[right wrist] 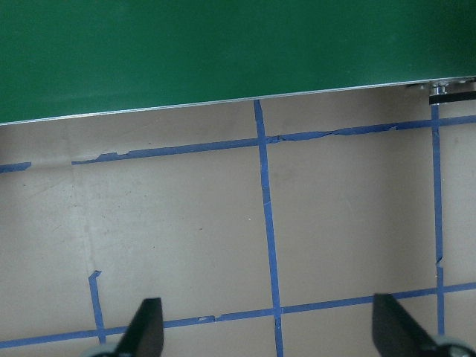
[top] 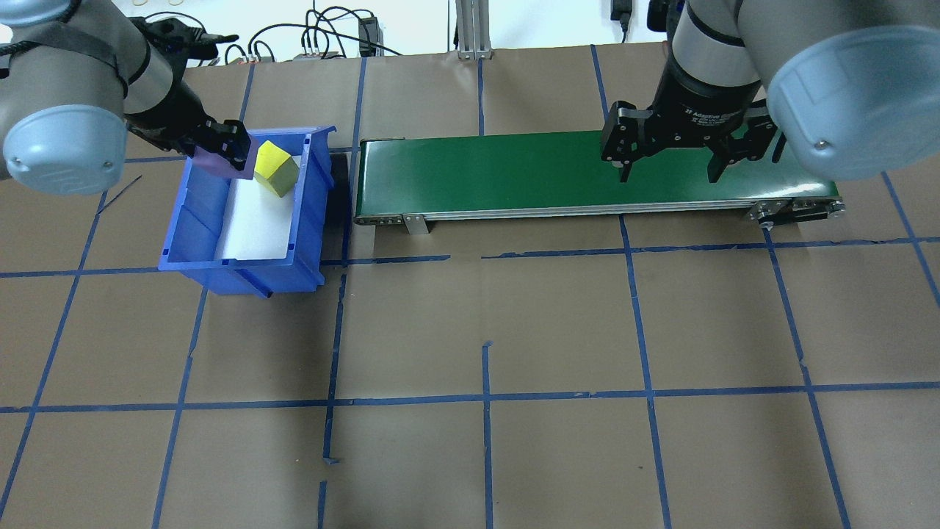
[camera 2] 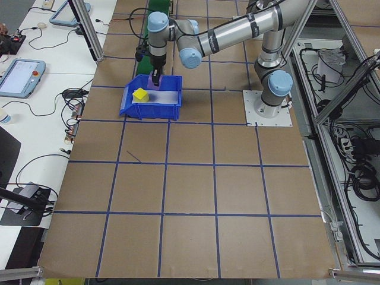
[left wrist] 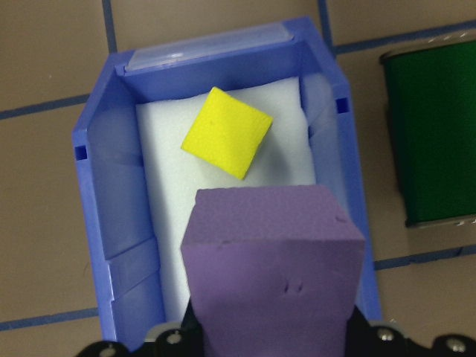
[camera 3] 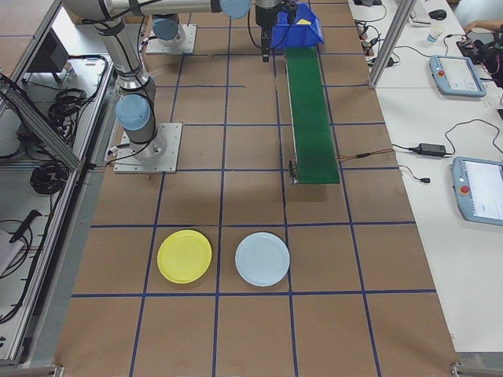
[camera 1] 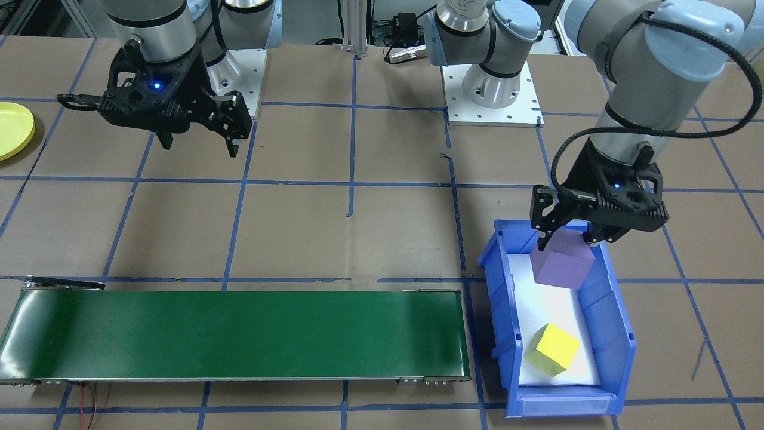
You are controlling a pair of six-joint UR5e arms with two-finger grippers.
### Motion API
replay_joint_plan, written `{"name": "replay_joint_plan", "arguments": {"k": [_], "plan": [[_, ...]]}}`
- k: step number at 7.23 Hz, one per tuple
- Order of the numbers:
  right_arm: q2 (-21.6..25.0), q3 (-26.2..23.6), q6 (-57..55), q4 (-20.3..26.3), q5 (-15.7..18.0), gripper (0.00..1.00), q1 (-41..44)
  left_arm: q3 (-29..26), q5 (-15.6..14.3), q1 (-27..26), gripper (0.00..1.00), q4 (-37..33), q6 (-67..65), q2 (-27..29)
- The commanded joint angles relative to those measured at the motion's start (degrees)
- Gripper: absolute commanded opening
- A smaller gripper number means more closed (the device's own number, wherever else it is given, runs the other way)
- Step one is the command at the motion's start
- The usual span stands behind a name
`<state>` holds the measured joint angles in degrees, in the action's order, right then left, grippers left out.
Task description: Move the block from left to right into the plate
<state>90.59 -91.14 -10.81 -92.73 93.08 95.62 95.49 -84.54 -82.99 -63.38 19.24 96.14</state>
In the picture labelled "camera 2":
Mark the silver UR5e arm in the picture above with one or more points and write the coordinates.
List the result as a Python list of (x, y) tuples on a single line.
[(231, 29)]

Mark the V-shaped aluminium frame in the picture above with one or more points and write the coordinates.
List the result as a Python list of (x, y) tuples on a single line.
[(341, 96)]

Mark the person's bare hand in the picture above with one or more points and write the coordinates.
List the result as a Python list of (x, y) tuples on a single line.
[(3, 28)]

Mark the black camera stand base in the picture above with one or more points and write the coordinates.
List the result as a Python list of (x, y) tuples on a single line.
[(32, 218)]

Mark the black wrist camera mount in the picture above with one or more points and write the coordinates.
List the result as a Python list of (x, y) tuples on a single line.
[(141, 53)]

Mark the green conveyor belt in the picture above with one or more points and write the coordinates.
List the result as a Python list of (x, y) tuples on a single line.
[(145, 65)]

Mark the beige tape roll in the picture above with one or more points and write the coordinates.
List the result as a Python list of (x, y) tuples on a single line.
[(39, 25)]

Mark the purple foam block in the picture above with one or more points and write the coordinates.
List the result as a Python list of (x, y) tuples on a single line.
[(149, 83)]

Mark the brown circuit board strip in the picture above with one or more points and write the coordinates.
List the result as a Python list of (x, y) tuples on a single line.
[(72, 128)]

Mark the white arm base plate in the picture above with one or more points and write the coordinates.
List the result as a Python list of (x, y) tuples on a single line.
[(279, 118)]

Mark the aluminium profile post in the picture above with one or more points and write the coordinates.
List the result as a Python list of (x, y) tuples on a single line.
[(89, 32)]

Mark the small red circuit board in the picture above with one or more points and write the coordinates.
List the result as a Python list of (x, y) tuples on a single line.
[(17, 38)]

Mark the blue grey teach pendant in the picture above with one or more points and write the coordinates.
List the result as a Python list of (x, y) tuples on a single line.
[(66, 13), (20, 77)]

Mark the yellow foam block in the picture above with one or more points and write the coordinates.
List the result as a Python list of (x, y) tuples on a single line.
[(141, 95)]

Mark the blue plastic storage bin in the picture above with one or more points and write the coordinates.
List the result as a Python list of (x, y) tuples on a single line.
[(154, 111)]

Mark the black stand rod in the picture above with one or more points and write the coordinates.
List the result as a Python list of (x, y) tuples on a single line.
[(17, 196)]

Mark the black power adapter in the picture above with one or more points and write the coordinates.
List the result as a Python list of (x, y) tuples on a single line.
[(79, 31)]

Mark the aluminium profile bar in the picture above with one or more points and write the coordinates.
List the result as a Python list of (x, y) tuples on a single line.
[(356, 273), (20, 273)]

